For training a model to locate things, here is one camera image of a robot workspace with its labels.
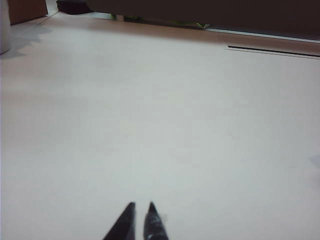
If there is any grey desk divider panel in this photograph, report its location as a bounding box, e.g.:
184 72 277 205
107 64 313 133
86 0 320 41

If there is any flat black pouch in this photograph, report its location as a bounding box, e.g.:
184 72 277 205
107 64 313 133
55 0 95 15

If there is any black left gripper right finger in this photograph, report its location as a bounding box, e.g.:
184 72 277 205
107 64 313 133
142 201 170 240

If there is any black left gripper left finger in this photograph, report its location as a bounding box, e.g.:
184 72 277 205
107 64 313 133
102 201 137 240

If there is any white cylindrical container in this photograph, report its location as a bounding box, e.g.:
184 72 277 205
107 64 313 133
0 0 12 55

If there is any brown cardboard box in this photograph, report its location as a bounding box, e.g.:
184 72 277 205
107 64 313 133
8 0 49 26

